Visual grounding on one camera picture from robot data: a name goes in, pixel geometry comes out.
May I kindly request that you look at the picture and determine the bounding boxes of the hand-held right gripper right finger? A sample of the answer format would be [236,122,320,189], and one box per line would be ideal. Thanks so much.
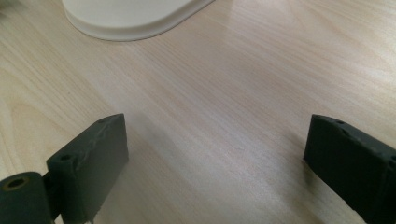
[303,113,396,224]

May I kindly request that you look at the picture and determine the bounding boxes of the white plate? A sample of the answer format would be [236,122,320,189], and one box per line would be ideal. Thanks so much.
[61,0,217,42]

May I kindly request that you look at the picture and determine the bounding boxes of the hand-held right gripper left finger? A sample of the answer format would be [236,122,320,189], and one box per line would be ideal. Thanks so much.
[46,113,130,224]

